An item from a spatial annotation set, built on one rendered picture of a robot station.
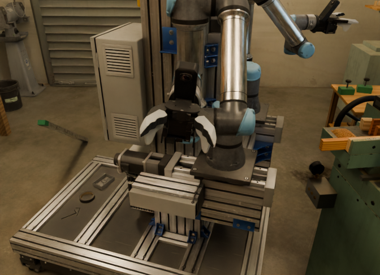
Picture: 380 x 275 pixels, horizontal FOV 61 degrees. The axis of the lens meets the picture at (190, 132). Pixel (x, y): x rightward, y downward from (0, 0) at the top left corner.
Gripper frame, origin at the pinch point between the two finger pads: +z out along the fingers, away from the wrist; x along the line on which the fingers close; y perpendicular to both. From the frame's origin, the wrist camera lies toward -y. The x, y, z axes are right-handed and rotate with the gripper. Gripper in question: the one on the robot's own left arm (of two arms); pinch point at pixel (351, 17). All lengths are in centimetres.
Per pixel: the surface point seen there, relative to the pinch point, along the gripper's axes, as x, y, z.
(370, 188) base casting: 83, 35, -29
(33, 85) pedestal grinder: -227, 148, -243
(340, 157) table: 73, 28, -37
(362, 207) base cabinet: 84, 45, -29
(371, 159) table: 78, 26, -28
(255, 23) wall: -216, 74, 29
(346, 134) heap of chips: 66, 23, -32
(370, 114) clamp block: 52, 24, -13
